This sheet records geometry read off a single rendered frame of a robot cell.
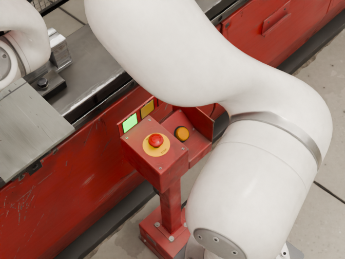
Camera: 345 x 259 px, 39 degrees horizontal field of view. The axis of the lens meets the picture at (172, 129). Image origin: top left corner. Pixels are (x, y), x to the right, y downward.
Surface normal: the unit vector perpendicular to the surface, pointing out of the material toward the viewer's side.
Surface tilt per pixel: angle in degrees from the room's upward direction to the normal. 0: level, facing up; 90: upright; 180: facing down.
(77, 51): 0
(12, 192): 90
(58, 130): 0
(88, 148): 90
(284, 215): 55
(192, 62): 60
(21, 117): 0
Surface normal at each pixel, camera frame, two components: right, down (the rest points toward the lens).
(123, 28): -0.23, 0.52
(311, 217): -0.02, -0.54
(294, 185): 0.62, -0.07
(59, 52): 0.70, 0.60
